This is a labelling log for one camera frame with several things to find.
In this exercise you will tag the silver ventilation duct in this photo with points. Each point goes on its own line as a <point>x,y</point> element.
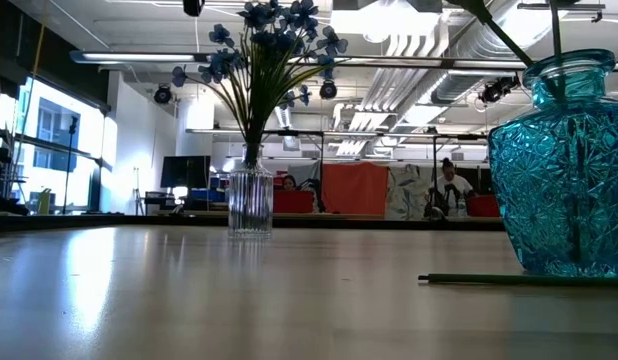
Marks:
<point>469,45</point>

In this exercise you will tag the green plastic flower stem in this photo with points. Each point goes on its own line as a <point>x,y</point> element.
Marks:
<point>489,279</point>

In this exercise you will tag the yellow green bottle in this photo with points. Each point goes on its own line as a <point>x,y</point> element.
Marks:
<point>44,202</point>

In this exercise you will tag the black monitor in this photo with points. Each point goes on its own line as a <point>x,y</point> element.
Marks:
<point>185,172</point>

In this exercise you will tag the red bin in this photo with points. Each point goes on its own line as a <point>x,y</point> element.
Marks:
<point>483,206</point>
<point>293,202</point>

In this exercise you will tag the black ceiling spotlight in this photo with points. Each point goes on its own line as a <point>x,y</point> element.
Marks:
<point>162,94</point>
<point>328,89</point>
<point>496,90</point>
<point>193,7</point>

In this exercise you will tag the black pole stand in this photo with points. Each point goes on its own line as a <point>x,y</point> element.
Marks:
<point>71,150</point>

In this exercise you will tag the floral hanging cloth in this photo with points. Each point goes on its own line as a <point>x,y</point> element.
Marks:
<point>409,192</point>

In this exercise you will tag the person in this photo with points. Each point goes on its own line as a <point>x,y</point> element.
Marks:
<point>289,183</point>
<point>451,185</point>

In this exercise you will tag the long ceiling light fixture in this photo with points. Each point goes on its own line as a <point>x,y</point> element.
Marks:
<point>139,57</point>

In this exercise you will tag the large blue flower bunch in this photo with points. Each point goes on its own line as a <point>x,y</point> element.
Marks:
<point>256,100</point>

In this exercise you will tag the blue cut glass vase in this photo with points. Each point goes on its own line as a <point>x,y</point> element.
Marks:
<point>554,190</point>

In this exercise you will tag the black aluminium table frame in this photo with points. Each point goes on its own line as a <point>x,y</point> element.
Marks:
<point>114,221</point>

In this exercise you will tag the clear ribbed glass vase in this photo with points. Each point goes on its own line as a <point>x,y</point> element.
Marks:
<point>250,200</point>

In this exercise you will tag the orange hanging cloth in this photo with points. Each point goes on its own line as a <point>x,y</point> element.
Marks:
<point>354,190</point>

